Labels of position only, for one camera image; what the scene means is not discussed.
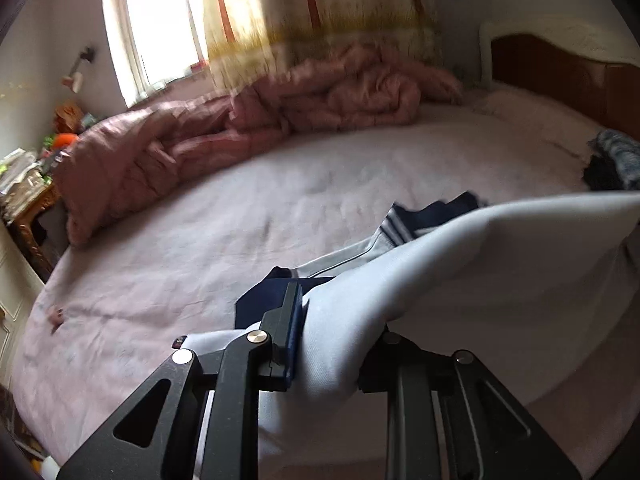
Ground pink bed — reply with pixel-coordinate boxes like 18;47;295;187
10;85;640;480

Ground yellow patterned curtain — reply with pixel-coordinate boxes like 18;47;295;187
197;0;443;91

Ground dark clothes pile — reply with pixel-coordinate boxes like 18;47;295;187
582;129;640;192

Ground pink pillow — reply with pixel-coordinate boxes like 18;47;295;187
480;87;608;161

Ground brown wooden headboard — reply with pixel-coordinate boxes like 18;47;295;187
490;32;640;141

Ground clutter of bottles and packets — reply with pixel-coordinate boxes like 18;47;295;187
0;100;96;206

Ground white and navy striped jacket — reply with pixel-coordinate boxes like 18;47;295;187
172;191;640;480

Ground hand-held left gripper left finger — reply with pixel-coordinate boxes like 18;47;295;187
56;281;307;480

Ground pink quilted comforter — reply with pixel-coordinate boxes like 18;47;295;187
52;42;463;246

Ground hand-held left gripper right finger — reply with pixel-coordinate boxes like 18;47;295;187
356;327;583;480

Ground carved wooden nightstand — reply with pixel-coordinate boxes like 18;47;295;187
0;180;63;281

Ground wall lamp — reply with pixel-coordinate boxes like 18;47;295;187
61;46;96;93

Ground window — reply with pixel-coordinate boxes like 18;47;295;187
102;0;211;108

